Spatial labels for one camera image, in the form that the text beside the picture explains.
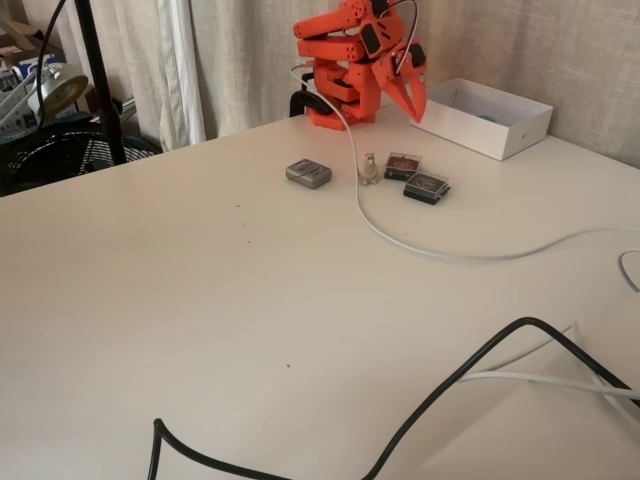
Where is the grey metal tin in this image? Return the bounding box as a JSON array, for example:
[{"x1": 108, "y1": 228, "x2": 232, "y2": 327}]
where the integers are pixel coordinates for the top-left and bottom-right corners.
[{"x1": 285, "y1": 158, "x2": 334, "y2": 191}]

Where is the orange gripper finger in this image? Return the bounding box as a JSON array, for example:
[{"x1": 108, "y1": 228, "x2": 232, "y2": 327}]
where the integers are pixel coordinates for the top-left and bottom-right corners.
[
  {"x1": 382, "y1": 78, "x2": 422, "y2": 125},
  {"x1": 407, "y1": 73, "x2": 429, "y2": 121}
]

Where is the black metal pole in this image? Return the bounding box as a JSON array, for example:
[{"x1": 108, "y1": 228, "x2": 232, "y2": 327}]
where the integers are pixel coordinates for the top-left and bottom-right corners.
[{"x1": 73, "y1": 0, "x2": 129, "y2": 166}]

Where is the thin black lamp cord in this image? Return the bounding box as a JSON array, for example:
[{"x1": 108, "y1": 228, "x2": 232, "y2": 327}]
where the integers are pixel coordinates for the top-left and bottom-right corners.
[{"x1": 35, "y1": 0, "x2": 69, "y2": 119}]

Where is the thin gripper servo wire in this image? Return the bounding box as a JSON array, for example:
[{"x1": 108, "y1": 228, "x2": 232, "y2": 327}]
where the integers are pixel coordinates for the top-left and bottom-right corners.
[{"x1": 384, "y1": 0, "x2": 419, "y2": 64}]

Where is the white sheer curtain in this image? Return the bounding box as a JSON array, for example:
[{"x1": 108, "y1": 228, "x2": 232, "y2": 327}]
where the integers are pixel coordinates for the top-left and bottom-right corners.
[{"x1": 157, "y1": 0, "x2": 207, "y2": 152}]

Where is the long white usb cable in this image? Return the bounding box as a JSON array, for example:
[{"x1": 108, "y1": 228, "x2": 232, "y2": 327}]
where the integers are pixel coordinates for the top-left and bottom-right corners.
[{"x1": 288, "y1": 62, "x2": 640, "y2": 262}]

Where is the white cardboard bin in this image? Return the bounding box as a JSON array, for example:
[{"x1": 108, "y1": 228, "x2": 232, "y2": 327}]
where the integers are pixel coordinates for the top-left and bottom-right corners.
[{"x1": 409, "y1": 77, "x2": 555, "y2": 162}]

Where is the silver desk lamp head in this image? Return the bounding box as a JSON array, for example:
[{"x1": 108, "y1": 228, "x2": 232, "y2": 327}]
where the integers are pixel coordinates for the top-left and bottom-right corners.
[{"x1": 27, "y1": 62, "x2": 90, "y2": 121}]

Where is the black table clamp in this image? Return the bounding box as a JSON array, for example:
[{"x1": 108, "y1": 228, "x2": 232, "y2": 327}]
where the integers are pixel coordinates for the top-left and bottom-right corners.
[{"x1": 289, "y1": 89, "x2": 334, "y2": 119}]

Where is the thick black cable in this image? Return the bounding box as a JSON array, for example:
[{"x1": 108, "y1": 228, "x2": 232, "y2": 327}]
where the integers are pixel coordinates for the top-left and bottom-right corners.
[{"x1": 148, "y1": 316, "x2": 640, "y2": 480}]

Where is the small beige animal figurine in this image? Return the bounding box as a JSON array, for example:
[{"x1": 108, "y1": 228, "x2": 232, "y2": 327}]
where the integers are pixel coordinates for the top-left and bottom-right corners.
[{"x1": 358, "y1": 151, "x2": 382, "y2": 187}]

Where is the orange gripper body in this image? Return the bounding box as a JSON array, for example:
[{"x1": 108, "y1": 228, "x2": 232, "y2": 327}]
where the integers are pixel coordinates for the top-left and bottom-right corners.
[{"x1": 370, "y1": 42, "x2": 429, "y2": 87}]

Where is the brown cardboard box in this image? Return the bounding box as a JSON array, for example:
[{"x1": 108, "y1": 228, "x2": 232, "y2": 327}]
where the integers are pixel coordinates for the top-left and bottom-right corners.
[{"x1": 0, "y1": 18, "x2": 64, "y2": 69}]

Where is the black floor fan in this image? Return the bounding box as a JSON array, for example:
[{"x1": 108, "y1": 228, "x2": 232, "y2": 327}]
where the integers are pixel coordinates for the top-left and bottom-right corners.
[{"x1": 0, "y1": 122, "x2": 164, "y2": 197}]

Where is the black clear-lidded ink pad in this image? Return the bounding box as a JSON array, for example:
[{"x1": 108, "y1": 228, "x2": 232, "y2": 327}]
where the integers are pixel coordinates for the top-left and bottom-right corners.
[
  {"x1": 383, "y1": 151, "x2": 423, "y2": 182},
  {"x1": 402, "y1": 171, "x2": 453, "y2": 205}
]

